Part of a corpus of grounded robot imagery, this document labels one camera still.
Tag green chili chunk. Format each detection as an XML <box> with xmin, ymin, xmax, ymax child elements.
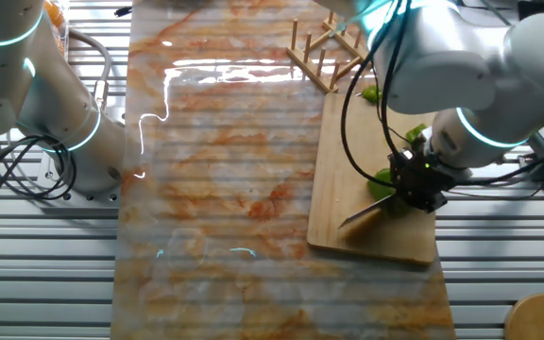
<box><xmin>404</xmin><ymin>123</ymin><xmax>428</xmax><ymax>144</ymax></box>

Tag orange fruit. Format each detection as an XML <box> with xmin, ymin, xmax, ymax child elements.
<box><xmin>43</xmin><ymin>0</ymin><xmax>65</xmax><ymax>27</ymax></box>

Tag black smartphone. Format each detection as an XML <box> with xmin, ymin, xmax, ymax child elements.
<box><xmin>517</xmin><ymin>0</ymin><xmax>544</xmax><ymax>21</ymax></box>

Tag green chili pepper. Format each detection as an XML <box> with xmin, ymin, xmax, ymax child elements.
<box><xmin>365</xmin><ymin>168</ymin><xmax>413</xmax><ymax>219</ymax></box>

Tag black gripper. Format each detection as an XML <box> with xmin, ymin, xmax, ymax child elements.
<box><xmin>387</xmin><ymin>149</ymin><xmax>458</xmax><ymax>213</ymax></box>

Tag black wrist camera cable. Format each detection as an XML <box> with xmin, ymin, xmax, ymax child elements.
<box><xmin>340</xmin><ymin>0</ymin><xmax>544</xmax><ymax>190</ymax></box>

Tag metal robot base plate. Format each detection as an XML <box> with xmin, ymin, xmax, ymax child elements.
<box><xmin>33</xmin><ymin>155</ymin><xmax>125</xmax><ymax>212</ymax></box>

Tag wooden mug tree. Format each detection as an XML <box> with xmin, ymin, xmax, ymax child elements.
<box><xmin>504</xmin><ymin>292</ymin><xmax>544</xmax><ymax>340</ymax></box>

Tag small green chili piece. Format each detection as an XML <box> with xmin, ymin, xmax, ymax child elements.
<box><xmin>360</xmin><ymin>84</ymin><xmax>383</xmax><ymax>105</ymax></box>

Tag clear plastic fruit tray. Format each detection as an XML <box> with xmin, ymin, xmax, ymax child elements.
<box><xmin>42</xmin><ymin>0</ymin><xmax>70</xmax><ymax>56</ymax></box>

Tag wooden peg rack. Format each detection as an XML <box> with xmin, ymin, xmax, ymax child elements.
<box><xmin>284</xmin><ymin>11</ymin><xmax>372</xmax><ymax>94</ymax></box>

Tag steel cleaver knife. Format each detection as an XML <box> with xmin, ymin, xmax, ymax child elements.
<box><xmin>337</xmin><ymin>192</ymin><xmax>397</xmax><ymax>230</ymax></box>

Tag grey hose with metal connector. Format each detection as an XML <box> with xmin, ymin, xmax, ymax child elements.
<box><xmin>66</xmin><ymin>27</ymin><xmax>112</xmax><ymax>112</ymax></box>

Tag orange marble pattern mat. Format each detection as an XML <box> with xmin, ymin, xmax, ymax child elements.
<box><xmin>110</xmin><ymin>0</ymin><xmax>457</xmax><ymax>340</ymax></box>

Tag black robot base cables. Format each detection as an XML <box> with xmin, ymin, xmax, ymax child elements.
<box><xmin>0</xmin><ymin>134</ymin><xmax>78</xmax><ymax>223</ymax></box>

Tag wooden cutting board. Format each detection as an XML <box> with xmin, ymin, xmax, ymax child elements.
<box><xmin>306</xmin><ymin>93</ymin><xmax>438</xmax><ymax>264</ymax></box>

